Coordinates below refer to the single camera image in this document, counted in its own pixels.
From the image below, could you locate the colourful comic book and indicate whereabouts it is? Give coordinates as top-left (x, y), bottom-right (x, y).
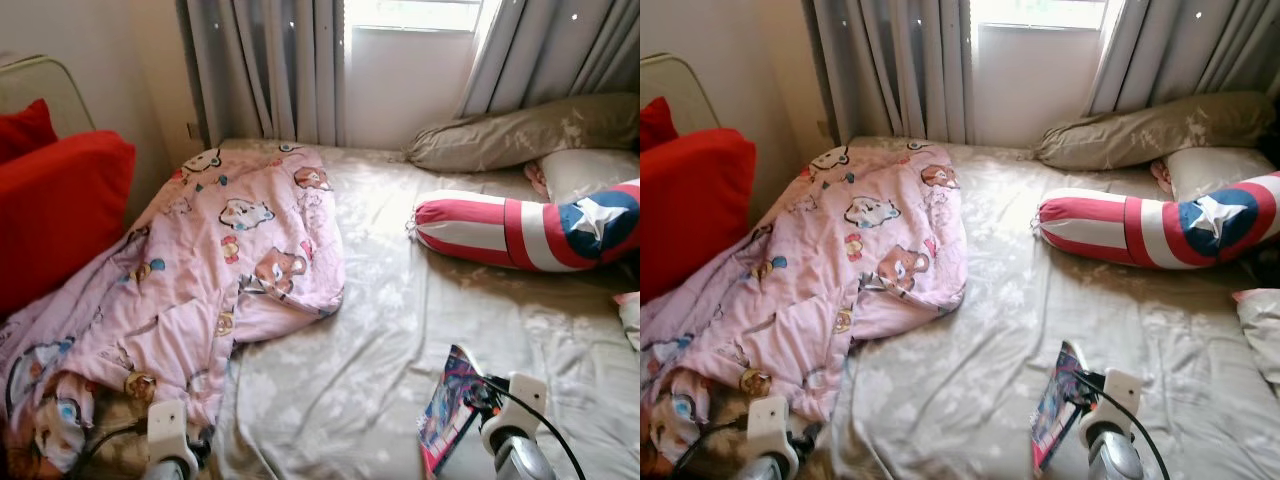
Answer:
top-left (1030, 340), bottom-right (1093, 473)
top-left (418, 345), bottom-right (486, 476)

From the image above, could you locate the pink cartoon print blanket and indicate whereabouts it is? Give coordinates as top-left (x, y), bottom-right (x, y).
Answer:
top-left (641, 143), bottom-right (968, 480)
top-left (0, 145), bottom-right (346, 480)

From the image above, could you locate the beige floral bed sheet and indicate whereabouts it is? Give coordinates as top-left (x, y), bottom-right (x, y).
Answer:
top-left (700, 135), bottom-right (1280, 480)
top-left (90, 138), bottom-right (640, 480)

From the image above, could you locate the red white striped star bolster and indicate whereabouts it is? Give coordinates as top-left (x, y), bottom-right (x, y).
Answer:
top-left (408, 180), bottom-right (640, 273)
top-left (1032, 172), bottom-right (1280, 269)

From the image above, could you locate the white pillow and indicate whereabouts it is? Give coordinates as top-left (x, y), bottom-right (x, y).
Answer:
top-left (543, 148), bottom-right (640, 206)
top-left (1165, 146), bottom-right (1280, 201)

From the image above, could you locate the large red cushion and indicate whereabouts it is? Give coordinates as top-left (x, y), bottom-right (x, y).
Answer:
top-left (0, 130), bottom-right (137, 319)
top-left (641, 127), bottom-right (758, 304)

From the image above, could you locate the beige floral pillow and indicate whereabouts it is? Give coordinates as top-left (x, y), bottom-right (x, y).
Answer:
top-left (405, 92), bottom-right (640, 173)
top-left (1035, 90), bottom-right (1276, 171)

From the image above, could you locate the small red cushion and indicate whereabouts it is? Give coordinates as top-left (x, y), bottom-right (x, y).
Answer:
top-left (0, 98), bottom-right (58, 166)
top-left (641, 95), bottom-right (679, 153)

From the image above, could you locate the grey curtain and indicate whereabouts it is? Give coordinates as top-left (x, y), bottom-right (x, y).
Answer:
top-left (808, 0), bottom-right (976, 146)
top-left (1085, 0), bottom-right (1280, 116)
top-left (178, 0), bottom-right (348, 146)
top-left (455, 0), bottom-right (640, 119)

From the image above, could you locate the bright window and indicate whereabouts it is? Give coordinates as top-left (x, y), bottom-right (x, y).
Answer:
top-left (972, 0), bottom-right (1111, 31)
top-left (345, 0), bottom-right (484, 33)

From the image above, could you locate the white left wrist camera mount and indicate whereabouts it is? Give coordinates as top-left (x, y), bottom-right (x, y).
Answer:
top-left (747, 396), bottom-right (791, 466)
top-left (147, 400), bottom-right (189, 469)

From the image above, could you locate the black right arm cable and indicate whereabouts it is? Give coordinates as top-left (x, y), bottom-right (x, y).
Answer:
top-left (1075, 370), bottom-right (1171, 480)
top-left (480, 375), bottom-right (589, 480)

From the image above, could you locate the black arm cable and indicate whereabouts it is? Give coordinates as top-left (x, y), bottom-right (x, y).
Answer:
top-left (480, 375), bottom-right (589, 480)
top-left (65, 425), bottom-right (151, 480)
top-left (675, 418), bottom-right (751, 476)
top-left (1075, 370), bottom-right (1171, 480)

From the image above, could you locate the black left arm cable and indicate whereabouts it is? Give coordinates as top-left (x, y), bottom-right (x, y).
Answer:
top-left (675, 418), bottom-right (751, 476)
top-left (65, 425), bottom-right (151, 480)

